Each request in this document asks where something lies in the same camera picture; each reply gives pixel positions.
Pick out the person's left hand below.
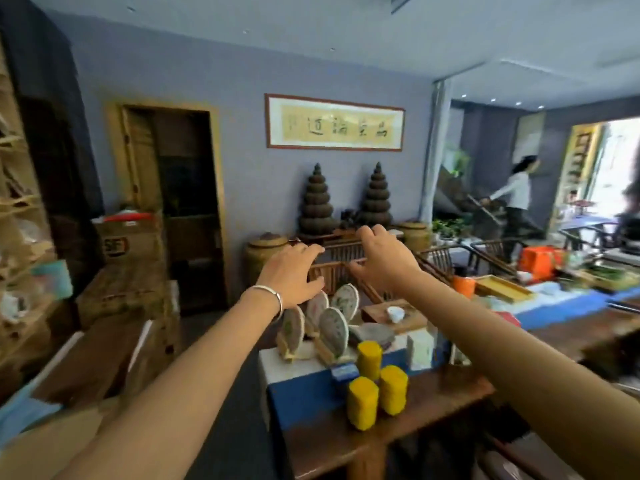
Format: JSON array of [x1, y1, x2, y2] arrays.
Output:
[[255, 242, 326, 310]]

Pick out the person's right hand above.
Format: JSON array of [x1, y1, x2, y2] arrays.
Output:
[[348, 225, 424, 295]]

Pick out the person's right forearm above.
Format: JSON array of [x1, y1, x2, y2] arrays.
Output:
[[400, 272, 640, 480]]

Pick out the person's left forearm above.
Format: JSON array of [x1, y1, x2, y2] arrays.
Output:
[[52, 290, 281, 480]]

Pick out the wooden slatted chair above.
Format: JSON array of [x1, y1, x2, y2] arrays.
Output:
[[306, 240, 386, 304]]

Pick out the round wrapped tea cake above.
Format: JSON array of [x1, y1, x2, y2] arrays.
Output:
[[276, 305, 306, 361], [305, 291, 330, 338], [330, 284, 360, 323], [315, 307, 350, 364]]

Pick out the dark stacked tea tower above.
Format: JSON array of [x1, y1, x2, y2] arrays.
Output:
[[298, 164, 339, 236], [357, 162, 394, 228]]

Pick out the woven bamboo jar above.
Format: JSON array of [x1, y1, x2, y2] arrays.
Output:
[[244, 233, 291, 288], [397, 221, 432, 253]]

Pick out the wooden tea tray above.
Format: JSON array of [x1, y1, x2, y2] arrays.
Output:
[[360, 298, 429, 336]]

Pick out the yellow cylinder tea pack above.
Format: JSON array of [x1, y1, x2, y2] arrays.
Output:
[[347, 377, 380, 432], [379, 365, 410, 417], [356, 341, 384, 382]]

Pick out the green potted plant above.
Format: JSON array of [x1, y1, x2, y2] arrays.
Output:
[[432, 218, 469, 241]]

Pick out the white tea box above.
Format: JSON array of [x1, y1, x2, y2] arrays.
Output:
[[405, 329, 436, 372]]

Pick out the small blue box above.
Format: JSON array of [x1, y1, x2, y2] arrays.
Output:
[[330, 363, 361, 384]]

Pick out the framed calligraphy scroll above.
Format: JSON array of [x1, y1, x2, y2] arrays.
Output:
[[265, 94, 406, 152]]

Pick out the blue table runner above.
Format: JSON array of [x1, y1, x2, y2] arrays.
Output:
[[267, 287, 640, 431]]

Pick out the grey curtain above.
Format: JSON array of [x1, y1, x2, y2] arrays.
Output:
[[418, 79, 454, 226]]

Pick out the yellow tray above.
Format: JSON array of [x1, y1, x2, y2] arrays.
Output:
[[473, 274, 534, 304]]

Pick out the brown cardboard box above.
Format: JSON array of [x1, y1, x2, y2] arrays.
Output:
[[92, 211, 166, 268]]

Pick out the orange bag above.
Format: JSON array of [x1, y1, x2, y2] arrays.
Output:
[[518, 246, 564, 281]]

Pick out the wooden crate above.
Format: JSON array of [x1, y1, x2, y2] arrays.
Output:
[[75, 264, 181, 331]]

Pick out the open cardboard carton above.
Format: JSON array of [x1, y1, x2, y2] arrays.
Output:
[[0, 317, 182, 480]]

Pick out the wooden display shelf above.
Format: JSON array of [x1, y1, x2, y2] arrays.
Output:
[[0, 42, 76, 395]]

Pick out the light blue cloth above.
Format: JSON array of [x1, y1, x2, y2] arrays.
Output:
[[0, 382, 64, 446]]

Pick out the silver bracelet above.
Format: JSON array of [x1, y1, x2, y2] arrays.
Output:
[[240, 285, 284, 323]]

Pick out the wooden door frame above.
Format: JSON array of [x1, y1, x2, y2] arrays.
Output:
[[106, 100, 230, 308]]

